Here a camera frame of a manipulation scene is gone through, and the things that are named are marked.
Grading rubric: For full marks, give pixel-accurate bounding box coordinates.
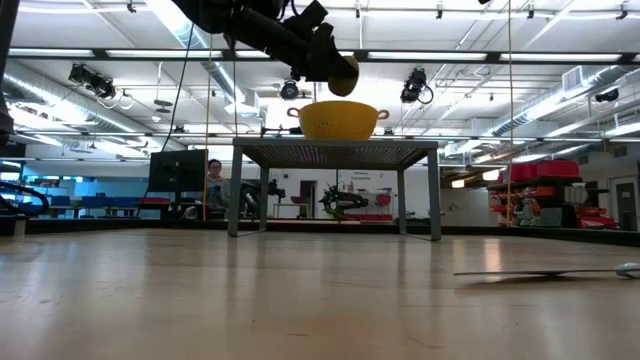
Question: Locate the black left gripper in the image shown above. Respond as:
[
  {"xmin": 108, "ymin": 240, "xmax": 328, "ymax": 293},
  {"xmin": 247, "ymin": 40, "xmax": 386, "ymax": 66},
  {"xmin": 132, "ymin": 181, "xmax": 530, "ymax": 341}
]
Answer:
[{"xmin": 287, "ymin": 23, "xmax": 357, "ymax": 84}]

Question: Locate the yellow plastic colander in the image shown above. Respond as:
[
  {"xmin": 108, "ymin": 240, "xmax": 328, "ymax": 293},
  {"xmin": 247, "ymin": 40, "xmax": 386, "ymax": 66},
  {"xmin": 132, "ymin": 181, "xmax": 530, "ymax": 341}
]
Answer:
[{"xmin": 286, "ymin": 100, "xmax": 390, "ymax": 141}]

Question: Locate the black overhead light bar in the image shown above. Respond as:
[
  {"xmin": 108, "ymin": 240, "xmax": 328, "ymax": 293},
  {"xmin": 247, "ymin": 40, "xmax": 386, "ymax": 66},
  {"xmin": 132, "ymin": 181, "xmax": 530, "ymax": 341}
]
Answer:
[{"xmin": 0, "ymin": 46, "xmax": 640, "ymax": 65}]

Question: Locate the grey perforated metal stand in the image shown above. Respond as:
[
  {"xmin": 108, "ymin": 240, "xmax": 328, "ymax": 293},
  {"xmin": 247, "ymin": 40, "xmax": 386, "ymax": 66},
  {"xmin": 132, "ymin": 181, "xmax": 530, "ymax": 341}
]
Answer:
[{"xmin": 227, "ymin": 137, "xmax": 444, "ymax": 243}]

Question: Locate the person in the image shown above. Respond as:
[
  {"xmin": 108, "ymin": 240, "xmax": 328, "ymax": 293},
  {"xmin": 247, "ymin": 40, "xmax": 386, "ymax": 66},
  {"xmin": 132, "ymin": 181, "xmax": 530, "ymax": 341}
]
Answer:
[{"xmin": 202, "ymin": 158, "xmax": 233, "ymax": 210}]

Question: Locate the red storage bin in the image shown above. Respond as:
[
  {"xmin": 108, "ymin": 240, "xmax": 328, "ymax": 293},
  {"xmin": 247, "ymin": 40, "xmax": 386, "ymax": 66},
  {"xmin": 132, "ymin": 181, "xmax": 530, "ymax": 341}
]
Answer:
[
  {"xmin": 537, "ymin": 159, "xmax": 581, "ymax": 183},
  {"xmin": 509, "ymin": 160, "xmax": 540, "ymax": 183}
]

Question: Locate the black background monitor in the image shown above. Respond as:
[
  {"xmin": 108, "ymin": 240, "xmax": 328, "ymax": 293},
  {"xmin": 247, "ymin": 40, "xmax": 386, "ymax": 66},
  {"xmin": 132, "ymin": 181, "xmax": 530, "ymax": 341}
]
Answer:
[{"xmin": 148, "ymin": 148, "xmax": 209, "ymax": 194}]

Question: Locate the black storage shelf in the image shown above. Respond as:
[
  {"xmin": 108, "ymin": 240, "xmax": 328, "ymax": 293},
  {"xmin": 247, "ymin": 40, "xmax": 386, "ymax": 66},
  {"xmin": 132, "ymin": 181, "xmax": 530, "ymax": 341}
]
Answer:
[{"xmin": 487, "ymin": 174, "xmax": 610, "ymax": 229}]

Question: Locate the grey door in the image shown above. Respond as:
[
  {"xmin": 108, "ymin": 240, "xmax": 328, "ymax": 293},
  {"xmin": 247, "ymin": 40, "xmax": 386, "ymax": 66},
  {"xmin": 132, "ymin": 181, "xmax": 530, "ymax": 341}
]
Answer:
[{"xmin": 615, "ymin": 182, "xmax": 639, "ymax": 231}]

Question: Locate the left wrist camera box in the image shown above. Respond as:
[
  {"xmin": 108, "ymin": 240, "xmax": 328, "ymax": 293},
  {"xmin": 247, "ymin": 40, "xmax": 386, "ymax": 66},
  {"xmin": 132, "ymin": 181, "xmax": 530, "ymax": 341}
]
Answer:
[{"xmin": 296, "ymin": 0, "xmax": 332, "ymax": 32}]

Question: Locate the tan hanging cord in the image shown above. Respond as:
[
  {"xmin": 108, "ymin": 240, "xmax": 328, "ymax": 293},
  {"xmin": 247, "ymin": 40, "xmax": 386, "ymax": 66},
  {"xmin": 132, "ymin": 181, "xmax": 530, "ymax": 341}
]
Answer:
[
  {"xmin": 204, "ymin": 34, "xmax": 215, "ymax": 221},
  {"xmin": 506, "ymin": 0, "xmax": 515, "ymax": 226}
]

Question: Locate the black hanging cable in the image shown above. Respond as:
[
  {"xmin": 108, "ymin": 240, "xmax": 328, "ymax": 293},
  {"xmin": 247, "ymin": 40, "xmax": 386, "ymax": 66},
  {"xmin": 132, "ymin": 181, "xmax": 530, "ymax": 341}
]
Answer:
[{"xmin": 143, "ymin": 22, "xmax": 196, "ymax": 197}]

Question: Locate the black curved cable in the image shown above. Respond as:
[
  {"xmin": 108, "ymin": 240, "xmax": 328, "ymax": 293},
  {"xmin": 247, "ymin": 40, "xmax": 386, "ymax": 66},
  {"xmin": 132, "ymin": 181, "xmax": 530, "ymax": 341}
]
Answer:
[{"xmin": 0, "ymin": 180, "xmax": 51, "ymax": 217}]

